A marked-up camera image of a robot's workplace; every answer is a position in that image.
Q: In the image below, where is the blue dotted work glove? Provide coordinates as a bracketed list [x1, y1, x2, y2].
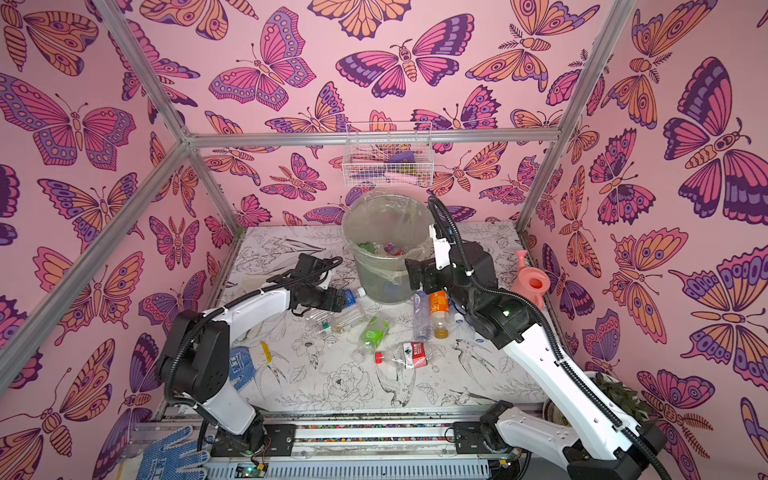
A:
[136, 426, 210, 480]

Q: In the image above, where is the pink plastic watering can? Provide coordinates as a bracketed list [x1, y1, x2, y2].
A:
[511, 250, 551, 309]

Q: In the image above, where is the blue label bottle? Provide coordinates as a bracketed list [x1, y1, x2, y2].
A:
[307, 287, 367, 326]

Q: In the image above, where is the purple label clear bottle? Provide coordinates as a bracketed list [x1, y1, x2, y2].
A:
[412, 291, 432, 342]

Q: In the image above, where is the potted green plant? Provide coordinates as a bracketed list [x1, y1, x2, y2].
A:
[542, 371, 656, 433]

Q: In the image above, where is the orange label bottle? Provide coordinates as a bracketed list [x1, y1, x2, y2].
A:
[429, 291, 450, 339]

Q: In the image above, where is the clear green cap bottle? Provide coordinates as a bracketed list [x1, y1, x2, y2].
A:
[318, 312, 365, 334]

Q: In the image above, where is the green plastic bottle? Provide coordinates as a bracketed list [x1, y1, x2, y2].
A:
[358, 242, 376, 253]

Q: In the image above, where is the grey mesh waste bin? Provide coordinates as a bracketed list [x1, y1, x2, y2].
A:
[342, 189, 433, 304]

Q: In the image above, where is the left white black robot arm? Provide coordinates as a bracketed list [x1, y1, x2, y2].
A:
[156, 254, 346, 450]

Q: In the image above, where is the red white label bottle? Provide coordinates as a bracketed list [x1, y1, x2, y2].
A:
[374, 341, 430, 370]

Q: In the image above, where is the lime green label bottle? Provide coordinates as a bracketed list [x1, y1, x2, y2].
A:
[352, 316, 389, 363]

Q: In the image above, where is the white wire wall basket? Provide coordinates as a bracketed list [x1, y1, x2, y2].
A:
[340, 121, 435, 188]

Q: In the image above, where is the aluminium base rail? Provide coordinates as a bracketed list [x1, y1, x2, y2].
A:
[203, 413, 541, 480]

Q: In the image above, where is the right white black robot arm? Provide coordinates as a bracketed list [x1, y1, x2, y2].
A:
[406, 223, 669, 479]

